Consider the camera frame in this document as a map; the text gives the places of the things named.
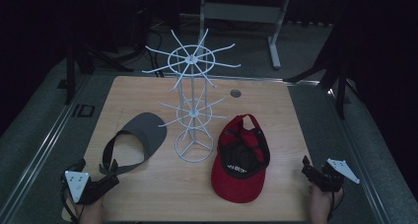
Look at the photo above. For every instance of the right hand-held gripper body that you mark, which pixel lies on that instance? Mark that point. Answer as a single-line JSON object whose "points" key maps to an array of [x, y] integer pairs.
{"points": [[332, 179]]}

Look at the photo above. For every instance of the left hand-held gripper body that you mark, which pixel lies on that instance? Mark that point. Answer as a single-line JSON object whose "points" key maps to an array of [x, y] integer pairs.
{"points": [[77, 184]]}

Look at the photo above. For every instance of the grey sun visor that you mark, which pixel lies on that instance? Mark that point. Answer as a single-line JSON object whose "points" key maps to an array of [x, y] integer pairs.
{"points": [[148, 132]]}

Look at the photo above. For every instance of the red baseball cap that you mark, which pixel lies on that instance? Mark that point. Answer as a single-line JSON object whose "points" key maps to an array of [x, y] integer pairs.
{"points": [[236, 187]]}

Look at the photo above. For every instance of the person's right hand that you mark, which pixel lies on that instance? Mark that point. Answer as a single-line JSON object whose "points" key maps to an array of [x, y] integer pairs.
{"points": [[320, 206]]}

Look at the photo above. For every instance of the person's left hand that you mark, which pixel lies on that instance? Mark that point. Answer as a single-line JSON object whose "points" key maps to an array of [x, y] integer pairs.
{"points": [[92, 213]]}

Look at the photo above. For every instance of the black tripod stand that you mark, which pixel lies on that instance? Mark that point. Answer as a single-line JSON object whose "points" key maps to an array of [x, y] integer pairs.
{"points": [[70, 79], [341, 86]]}

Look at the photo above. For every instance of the round grey table grommet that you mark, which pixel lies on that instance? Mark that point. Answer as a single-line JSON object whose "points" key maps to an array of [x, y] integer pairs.
{"points": [[235, 93]]}

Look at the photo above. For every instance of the metal floor rail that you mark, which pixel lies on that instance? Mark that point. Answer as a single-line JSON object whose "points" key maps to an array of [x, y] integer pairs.
{"points": [[39, 156], [361, 171]]}

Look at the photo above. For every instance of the white desk frame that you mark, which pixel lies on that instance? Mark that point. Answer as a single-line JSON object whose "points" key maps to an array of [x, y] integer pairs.
{"points": [[243, 13]]}

